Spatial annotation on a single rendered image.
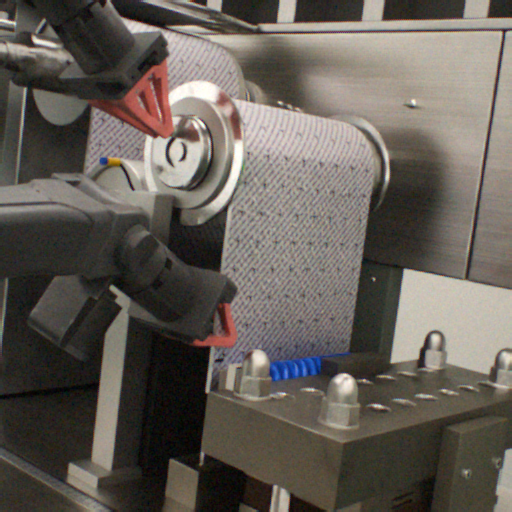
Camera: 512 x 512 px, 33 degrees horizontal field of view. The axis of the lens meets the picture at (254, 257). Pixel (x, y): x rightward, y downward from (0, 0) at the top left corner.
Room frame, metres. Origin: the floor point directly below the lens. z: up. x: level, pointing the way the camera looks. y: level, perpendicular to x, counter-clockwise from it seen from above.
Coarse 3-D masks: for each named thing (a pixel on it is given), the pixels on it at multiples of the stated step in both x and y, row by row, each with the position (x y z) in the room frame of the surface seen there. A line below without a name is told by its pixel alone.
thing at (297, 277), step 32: (256, 224) 0.88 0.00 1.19; (288, 224) 0.91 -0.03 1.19; (320, 224) 0.96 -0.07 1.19; (352, 224) 1.00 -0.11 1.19; (224, 256) 0.85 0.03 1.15; (256, 256) 0.88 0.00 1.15; (288, 256) 0.92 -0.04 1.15; (320, 256) 0.96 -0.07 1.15; (352, 256) 1.01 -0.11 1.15; (256, 288) 0.89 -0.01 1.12; (288, 288) 0.92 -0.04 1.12; (320, 288) 0.97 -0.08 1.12; (352, 288) 1.01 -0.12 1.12; (256, 320) 0.89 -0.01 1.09; (288, 320) 0.93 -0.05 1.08; (320, 320) 0.97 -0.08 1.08; (352, 320) 1.02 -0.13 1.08; (224, 352) 0.86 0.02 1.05; (288, 352) 0.94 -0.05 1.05; (320, 352) 0.98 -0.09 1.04
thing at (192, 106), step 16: (192, 96) 0.88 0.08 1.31; (176, 112) 0.90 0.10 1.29; (192, 112) 0.88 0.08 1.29; (208, 112) 0.86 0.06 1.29; (208, 128) 0.86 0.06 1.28; (224, 128) 0.85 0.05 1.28; (224, 144) 0.85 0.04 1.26; (368, 144) 1.05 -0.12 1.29; (224, 160) 0.84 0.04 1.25; (208, 176) 0.86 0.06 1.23; (224, 176) 0.85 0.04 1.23; (160, 192) 0.90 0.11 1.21; (176, 192) 0.89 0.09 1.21; (192, 192) 0.87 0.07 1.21; (208, 192) 0.86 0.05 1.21; (192, 208) 0.87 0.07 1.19
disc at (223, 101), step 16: (176, 96) 0.91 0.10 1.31; (208, 96) 0.87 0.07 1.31; (224, 96) 0.86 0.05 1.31; (224, 112) 0.86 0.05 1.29; (240, 128) 0.84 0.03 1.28; (240, 144) 0.84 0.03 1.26; (144, 160) 0.93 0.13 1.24; (240, 160) 0.84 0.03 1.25; (240, 176) 0.84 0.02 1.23; (224, 192) 0.85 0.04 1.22; (176, 208) 0.89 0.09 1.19; (208, 208) 0.86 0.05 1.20; (224, 208) 0.85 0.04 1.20; (192, 224) 0.88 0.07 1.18
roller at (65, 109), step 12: (48, 24) 1.09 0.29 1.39; (240, 72) 1.20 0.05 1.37; (240, 84) 1.19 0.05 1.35; (36, 96) 1.09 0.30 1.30; (48, 96) 1.08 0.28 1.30; (60, 96) 1.06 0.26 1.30; (72, 96) 1.04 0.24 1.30; (240, 96) 1.19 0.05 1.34; (48, 108) 1.07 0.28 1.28; (60, 108) 1.06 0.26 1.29; (72, 108) 1.04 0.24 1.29; (84, 108) 1.03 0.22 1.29; (60, 120) 1.06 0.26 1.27; (72, 120) 1.04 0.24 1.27; (84, 120) 1.04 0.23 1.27
